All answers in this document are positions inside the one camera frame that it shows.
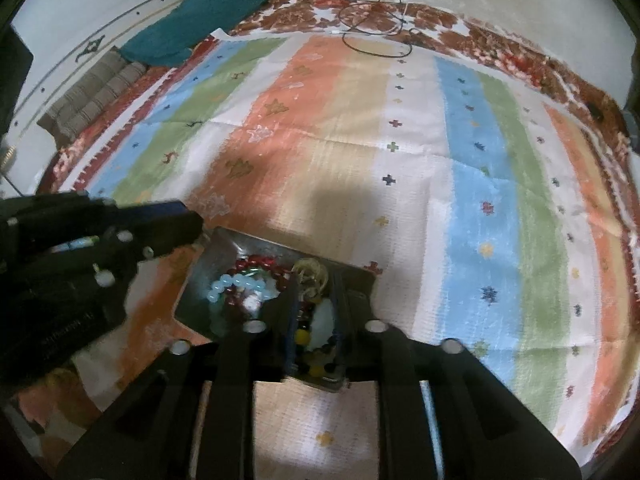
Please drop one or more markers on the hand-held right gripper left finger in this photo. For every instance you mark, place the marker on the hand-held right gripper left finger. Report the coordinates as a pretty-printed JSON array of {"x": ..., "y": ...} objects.
[{"x": 292, "y": 330}]

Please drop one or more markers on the brown floral bedsheet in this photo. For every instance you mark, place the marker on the brown floral bedsheet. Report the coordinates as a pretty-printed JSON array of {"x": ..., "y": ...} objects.
[{"x": 450, "y": 20}]

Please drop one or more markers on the metal tray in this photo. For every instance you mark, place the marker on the metal tray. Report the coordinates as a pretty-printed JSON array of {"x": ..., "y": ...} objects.
[{"x": 235, "y": 250}]

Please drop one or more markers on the striped patterned cloth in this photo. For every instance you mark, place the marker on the striped patterned cloth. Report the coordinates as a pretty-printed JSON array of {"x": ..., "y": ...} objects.
[{"x": 350, "y": 160}]

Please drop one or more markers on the white cabinet door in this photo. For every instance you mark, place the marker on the white cabinet door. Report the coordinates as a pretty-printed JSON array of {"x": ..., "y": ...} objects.
[{"x": 75, "y": 25}]

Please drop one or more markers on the teal blanket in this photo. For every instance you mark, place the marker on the teal blanket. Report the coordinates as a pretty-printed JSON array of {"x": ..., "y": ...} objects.
[{"x": 200, "y": 20}]

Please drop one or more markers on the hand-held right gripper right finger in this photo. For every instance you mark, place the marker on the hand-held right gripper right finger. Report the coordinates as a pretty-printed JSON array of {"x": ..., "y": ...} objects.
[{"x": 341, "y": 330}]

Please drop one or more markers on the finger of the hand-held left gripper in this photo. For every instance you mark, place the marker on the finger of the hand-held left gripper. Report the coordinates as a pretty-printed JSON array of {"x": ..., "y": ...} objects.
[
  {"x": 150, "y": 208},
  {"x": 170, "y": 232}
]

